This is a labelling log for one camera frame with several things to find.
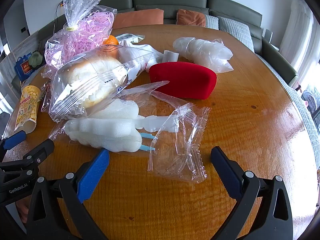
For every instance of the red velvet case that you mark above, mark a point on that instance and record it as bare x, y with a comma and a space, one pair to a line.
182, 80

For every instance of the small clear wrapper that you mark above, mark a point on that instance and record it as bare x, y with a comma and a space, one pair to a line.
45, 90

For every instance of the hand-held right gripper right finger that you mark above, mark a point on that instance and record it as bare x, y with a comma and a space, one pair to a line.
225, 172

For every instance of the bag of pink rubber bands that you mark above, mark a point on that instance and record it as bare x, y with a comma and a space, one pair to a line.
85, 30

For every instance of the white curtain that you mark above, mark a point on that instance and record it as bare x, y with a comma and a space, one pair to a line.
297, 30

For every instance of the wet wipes packet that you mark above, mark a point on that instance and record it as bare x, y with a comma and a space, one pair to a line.
126, 37

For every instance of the small orange cushion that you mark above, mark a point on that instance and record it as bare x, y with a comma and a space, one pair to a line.
191, 17

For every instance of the narrow grey quilted cushion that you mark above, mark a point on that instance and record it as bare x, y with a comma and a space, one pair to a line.
212, 22

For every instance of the white tape roll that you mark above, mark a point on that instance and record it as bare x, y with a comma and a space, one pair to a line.
170, 56

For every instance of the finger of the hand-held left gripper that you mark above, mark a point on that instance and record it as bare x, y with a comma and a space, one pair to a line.
35, 152
16, 139

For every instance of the person's left hand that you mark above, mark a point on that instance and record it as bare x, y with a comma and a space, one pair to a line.
22, 211

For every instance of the clear plastic wrapper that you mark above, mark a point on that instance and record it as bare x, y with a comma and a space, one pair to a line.
180, 160

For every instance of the yellow popcorn cup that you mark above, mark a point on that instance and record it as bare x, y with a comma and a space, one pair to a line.
27, 107

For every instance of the packet of white sponge brushes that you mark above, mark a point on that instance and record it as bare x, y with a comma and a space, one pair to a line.
105, 130

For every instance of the orange fruit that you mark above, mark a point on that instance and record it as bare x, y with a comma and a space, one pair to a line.
111, 42

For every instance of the green plush object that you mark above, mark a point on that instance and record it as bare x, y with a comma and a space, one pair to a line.
35, 58

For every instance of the wide grey cushion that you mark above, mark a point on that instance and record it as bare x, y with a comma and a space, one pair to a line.
235, 30

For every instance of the bread in clear packet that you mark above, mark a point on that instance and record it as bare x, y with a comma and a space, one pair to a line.
92, 72

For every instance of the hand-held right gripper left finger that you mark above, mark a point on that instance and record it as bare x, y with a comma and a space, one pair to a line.
93, 175

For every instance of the large orange cushion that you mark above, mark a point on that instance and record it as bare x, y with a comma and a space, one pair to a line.
140, 18

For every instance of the crumpled clear plastic bag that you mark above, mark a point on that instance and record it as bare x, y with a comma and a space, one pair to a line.
205, 52

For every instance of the blue bag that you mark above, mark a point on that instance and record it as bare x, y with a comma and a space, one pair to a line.
22, 66

